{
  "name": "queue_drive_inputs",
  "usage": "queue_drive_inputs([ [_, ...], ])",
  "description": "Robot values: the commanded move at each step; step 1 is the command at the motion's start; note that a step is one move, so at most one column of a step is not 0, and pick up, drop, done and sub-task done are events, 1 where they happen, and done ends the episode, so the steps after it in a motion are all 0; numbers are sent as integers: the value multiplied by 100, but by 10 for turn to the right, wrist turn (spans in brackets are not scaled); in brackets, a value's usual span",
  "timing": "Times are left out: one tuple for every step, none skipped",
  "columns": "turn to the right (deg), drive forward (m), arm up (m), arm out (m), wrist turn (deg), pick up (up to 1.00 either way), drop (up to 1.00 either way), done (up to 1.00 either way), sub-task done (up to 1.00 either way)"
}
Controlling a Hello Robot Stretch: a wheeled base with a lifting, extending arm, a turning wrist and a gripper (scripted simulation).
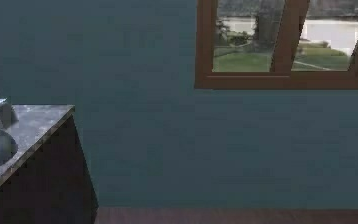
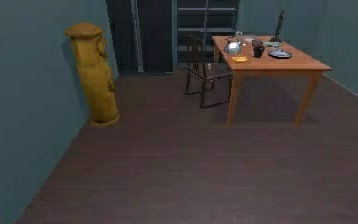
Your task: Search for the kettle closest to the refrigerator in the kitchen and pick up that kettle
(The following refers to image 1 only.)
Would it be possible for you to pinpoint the brown framed window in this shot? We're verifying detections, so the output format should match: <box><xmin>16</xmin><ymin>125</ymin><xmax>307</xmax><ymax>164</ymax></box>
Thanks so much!
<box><xmin>193</xmin><ymin>0</ymin><xmax>358</xmax><ymax>91</ymax></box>

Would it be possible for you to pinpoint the dark cabinet with marble worktop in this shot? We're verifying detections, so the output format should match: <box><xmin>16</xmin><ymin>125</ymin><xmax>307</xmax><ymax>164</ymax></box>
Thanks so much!
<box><xmin>0</xmin><ymin>104</ymin><xmax>99</xmax><ymax>224</ymax></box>

